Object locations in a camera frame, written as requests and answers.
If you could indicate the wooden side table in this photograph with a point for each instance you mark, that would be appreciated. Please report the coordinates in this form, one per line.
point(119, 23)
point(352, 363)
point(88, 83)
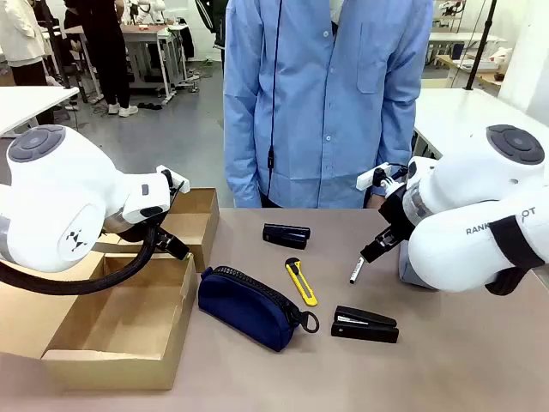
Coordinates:
point(484, 77)

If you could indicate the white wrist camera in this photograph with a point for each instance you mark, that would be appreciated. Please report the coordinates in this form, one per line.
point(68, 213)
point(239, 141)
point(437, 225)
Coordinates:
point(364, 180)
point(164, 171)

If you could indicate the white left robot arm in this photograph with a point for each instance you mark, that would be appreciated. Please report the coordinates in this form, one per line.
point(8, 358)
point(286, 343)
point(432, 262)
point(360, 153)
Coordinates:
point(56, 193)

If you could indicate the person torso blue shirt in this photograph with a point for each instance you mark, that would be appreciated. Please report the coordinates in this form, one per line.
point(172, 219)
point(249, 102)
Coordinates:
point(326, 107)

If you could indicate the navy blue pencil case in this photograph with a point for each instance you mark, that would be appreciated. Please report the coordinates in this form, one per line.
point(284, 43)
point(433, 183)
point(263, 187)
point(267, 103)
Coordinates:
point(244, 309)

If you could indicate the black stapler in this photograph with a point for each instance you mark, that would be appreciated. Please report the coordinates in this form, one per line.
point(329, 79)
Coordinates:
point(285, 236)
point(364, 330)

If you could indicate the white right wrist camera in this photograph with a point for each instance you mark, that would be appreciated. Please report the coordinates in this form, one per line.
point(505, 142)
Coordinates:
point(364, 180)

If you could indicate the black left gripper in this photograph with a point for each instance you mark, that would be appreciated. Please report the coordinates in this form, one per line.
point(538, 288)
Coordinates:
point(137, 235)

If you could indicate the person right forearm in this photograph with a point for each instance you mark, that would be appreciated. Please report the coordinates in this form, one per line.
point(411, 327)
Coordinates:
point(240, 163)

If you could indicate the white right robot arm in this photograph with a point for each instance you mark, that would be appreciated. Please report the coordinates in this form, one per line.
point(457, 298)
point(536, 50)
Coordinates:
point(463, 257)

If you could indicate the person left hand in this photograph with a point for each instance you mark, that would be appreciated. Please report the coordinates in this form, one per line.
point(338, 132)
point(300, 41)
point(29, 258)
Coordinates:
point(374, 202)

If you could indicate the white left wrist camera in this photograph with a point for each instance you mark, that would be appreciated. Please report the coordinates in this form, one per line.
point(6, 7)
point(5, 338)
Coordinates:
point(164, 171)

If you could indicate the bystander in black clothes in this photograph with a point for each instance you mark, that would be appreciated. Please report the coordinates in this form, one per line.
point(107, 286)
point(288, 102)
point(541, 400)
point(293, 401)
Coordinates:
point(103, 51)

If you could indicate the grey workbench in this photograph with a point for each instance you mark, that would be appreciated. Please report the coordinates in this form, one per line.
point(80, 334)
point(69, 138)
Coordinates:
point(146, 43)

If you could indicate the large white table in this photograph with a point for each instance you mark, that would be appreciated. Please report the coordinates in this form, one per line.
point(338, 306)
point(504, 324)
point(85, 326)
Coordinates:
point(463, 111)

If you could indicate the black tripod pole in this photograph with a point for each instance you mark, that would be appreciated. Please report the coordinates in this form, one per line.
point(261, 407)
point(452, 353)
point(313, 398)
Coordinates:
point(480, 47)

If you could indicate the bystander in white top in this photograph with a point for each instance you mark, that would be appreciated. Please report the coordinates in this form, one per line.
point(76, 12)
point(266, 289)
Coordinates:
point(19, 38)

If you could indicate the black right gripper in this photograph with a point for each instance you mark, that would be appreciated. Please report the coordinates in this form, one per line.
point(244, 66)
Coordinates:
point(396, 214)

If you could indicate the person left forearm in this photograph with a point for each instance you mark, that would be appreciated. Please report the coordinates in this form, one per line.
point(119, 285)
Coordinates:
point(399, 129)

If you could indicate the white marker pen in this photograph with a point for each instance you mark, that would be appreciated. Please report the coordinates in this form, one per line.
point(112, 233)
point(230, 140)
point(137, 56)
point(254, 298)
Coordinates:
point(356, 271)

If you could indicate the yellow utility knife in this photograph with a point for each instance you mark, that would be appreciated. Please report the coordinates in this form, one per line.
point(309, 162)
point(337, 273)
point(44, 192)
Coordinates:
point(300, 283)

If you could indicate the brown cardboard box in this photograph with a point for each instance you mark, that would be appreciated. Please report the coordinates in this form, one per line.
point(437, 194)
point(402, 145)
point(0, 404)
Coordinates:
point(193, 223)
point(128, 309)

